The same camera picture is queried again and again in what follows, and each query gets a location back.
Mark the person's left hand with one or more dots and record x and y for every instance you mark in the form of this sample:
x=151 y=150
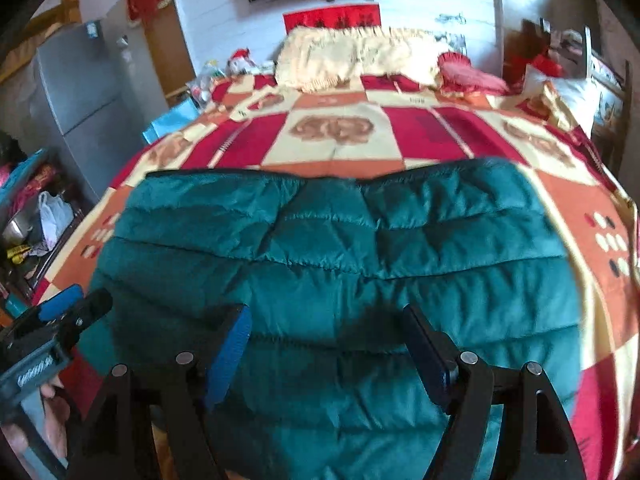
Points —
x=57 y=410

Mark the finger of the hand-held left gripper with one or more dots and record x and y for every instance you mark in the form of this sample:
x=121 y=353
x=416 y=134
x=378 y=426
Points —
x=92 y=307
x=62 y=302

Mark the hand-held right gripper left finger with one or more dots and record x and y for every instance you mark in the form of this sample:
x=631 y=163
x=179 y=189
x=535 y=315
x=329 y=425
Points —
x=227 y=360

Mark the red ruffled pillow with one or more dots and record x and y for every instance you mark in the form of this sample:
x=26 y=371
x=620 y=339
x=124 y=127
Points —
x=467 y=77

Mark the blue storage box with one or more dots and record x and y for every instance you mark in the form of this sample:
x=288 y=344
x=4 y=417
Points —
x=17 y=172

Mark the red and white plush toy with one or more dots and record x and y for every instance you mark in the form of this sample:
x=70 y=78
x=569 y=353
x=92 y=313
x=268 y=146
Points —
x=240 y=62

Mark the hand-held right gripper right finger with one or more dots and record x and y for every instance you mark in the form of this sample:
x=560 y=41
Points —
x=427 y=355

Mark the metal bowl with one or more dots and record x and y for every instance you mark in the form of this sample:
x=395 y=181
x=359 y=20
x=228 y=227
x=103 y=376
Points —
x=20 y=227

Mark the teal puffer jacket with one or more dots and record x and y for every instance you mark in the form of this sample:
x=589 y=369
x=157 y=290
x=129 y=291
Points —
x=325 y=240

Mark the red and cream patterned blanket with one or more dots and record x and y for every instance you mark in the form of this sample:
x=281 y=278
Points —
x=340 y=130

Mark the cream fringed pillow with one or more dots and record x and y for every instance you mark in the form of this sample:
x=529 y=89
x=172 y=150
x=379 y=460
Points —
x=350 y=55

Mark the white pillow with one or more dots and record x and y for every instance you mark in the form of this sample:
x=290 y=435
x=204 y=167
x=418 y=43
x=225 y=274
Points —
x=575 y=95

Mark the wooden door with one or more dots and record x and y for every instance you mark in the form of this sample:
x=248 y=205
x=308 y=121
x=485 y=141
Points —
x=167 y=45

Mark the red wall banner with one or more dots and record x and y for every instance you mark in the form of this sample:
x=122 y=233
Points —
x=332 y=17

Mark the white plastic bag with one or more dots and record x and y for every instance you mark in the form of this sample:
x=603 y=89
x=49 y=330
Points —
x=54 y=220

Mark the grey refrigerator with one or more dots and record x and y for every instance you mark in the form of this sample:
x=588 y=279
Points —
x=80 y=95

